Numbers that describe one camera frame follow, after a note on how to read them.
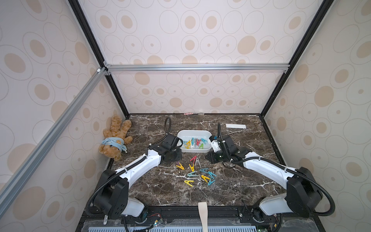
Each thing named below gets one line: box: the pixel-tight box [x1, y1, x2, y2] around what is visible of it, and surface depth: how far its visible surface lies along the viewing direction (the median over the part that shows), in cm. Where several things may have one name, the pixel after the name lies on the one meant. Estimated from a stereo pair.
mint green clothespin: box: [186, 171, 200, 178], surface depth 89 cm
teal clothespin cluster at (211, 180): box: [207, 176, 216, 187], surface depth 87 cm
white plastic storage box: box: [176, 129, 213, 154], surface depth 102 cm
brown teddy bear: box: [98, 115, 133, 161], surface depth 96 cm
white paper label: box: [225, 123, 247, 129], surface depth 115 cm
